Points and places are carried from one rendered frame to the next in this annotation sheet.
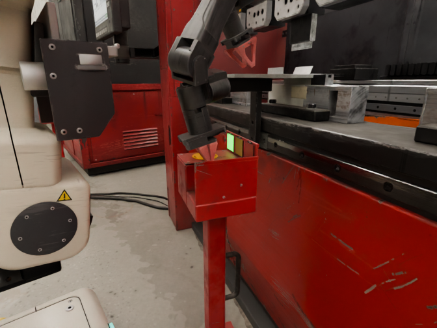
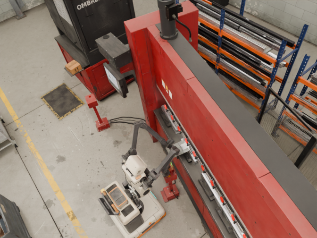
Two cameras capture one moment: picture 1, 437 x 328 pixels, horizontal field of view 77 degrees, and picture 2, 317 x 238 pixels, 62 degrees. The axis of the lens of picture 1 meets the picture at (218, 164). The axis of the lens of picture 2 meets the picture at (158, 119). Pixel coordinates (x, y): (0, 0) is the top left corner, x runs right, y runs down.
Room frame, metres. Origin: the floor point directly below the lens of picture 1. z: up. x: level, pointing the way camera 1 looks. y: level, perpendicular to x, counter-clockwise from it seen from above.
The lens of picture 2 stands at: (-0.89, -0.13, 4.02)
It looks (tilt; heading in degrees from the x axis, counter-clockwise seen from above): 52 degrees down; 6
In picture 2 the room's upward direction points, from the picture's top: 9 degrees counter-clockwise
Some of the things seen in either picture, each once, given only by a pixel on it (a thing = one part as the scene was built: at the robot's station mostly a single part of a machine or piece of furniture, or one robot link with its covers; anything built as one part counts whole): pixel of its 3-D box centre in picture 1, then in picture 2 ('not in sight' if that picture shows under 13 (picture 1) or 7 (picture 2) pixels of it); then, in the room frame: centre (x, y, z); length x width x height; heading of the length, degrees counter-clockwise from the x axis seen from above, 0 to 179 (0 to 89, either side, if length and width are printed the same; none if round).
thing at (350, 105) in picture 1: (307, 99); (189, 150); (0.90, -0.29, 0.92); 0.39 x 0.06 x 0.10; 22
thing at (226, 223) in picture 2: not in sight; (224, 219); (0.00, -0.60, 0.89); 0.30 x 0.05 x 0.03; 22
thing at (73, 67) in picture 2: not in sight; (72, 66); (2.67, 1.58, 1.04); 0.30 x 0.26 x 0.12; 37
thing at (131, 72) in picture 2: (149, 51); (132, 80); (2.05, 0.48, 1.18); 0.40 x 0.24 x 0.07; 22
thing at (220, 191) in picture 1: (213, 170); (168, 172); (0.70, 0.01, 0.75); 0.20 x 0.16 x 0.18; 20
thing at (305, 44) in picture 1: (302, 33); not in sight; (0.95, -0.27, 1.13); 0.10 x 0.02 x 0.10; 22
